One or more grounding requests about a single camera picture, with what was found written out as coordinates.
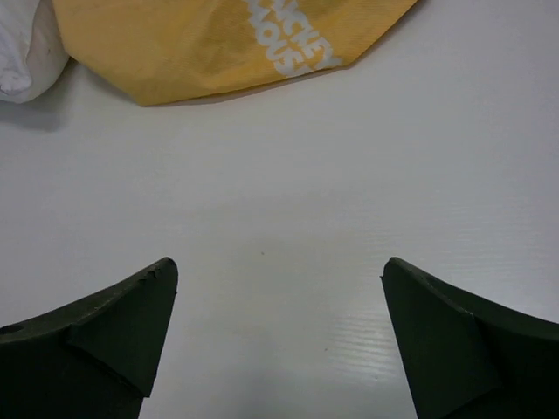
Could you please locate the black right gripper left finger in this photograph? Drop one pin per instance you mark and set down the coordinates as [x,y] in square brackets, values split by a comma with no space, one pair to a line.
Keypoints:
[96,357]

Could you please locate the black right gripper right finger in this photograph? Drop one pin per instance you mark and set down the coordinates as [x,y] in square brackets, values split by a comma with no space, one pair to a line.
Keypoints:
[465,356]

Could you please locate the yellow blue printed pillowcase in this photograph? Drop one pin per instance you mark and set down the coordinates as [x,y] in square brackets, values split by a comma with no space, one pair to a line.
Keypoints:
[160,52]

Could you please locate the white pillow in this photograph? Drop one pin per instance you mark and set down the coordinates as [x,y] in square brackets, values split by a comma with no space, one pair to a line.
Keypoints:
[32,54]

